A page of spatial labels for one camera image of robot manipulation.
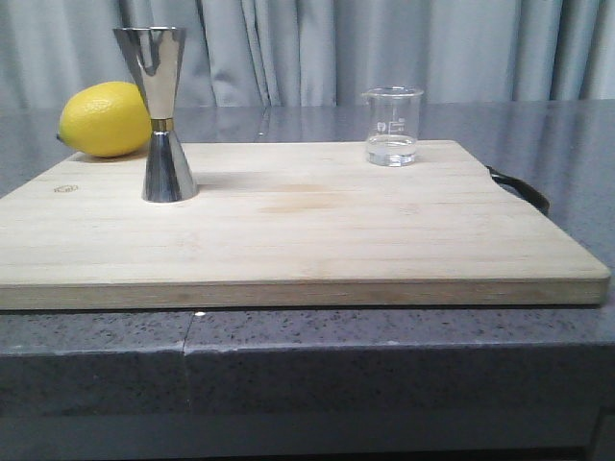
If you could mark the glass measuring beaker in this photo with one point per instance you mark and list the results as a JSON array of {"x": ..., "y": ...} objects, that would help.
[{"x": 394, "y": 115}]

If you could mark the steel double jigger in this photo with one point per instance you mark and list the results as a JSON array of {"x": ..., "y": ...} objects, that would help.
[{"x": 154, "y": 56}]

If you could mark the light wooden cutting board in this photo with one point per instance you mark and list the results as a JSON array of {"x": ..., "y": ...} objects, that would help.
[{"x": 286, "y": 224}]

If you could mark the grey curtain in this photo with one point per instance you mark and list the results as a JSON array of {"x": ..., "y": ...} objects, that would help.
[{"x": 318, "y": 53}]

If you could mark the yellow lemon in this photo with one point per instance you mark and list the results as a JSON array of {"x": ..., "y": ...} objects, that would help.
[{"x": 105, "y": 120}]

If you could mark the black board strap handle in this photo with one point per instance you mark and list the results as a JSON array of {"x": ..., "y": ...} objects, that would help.
[{"x": 524, "y": 190}]

